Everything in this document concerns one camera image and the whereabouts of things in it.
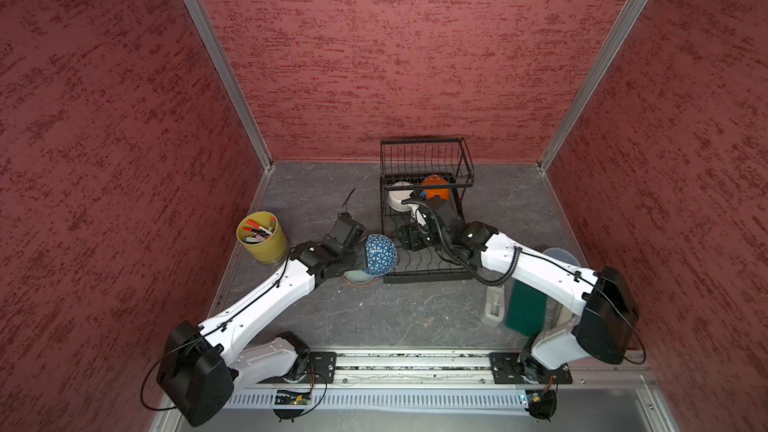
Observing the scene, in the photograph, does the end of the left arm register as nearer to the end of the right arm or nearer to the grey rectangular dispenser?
the end of the right arm

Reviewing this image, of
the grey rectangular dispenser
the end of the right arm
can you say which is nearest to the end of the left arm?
the end of the right arm

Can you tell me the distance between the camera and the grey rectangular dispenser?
81cm
